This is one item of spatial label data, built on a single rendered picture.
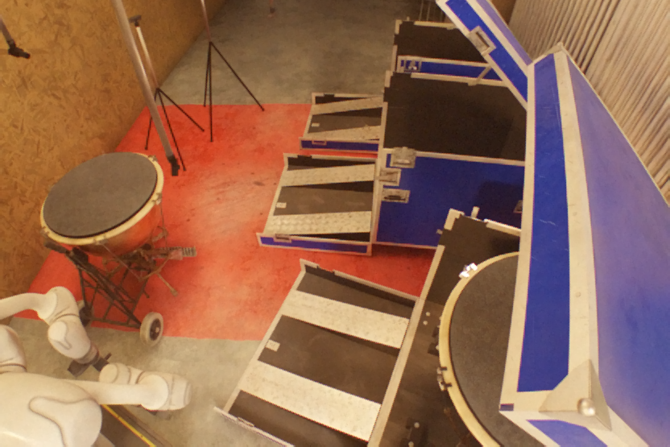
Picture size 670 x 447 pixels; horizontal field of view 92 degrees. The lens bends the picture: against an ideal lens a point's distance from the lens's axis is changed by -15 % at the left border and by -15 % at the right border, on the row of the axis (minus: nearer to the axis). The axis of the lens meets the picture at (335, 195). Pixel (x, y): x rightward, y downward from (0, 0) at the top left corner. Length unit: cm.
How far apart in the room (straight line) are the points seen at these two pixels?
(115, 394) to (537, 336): 101
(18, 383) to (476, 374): 117
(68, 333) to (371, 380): 151
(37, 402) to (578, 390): 80
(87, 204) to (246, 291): 110
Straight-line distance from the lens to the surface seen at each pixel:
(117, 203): 219
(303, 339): 234
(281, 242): 265
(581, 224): 66
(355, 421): 206
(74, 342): 154
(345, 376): 225
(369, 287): 240
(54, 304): 161
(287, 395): 218
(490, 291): 148
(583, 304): 56
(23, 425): 81
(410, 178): 208
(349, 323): 228
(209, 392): 235
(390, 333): 222
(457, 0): 161
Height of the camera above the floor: 217
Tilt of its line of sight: 46 degrees down
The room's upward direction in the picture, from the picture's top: straight up
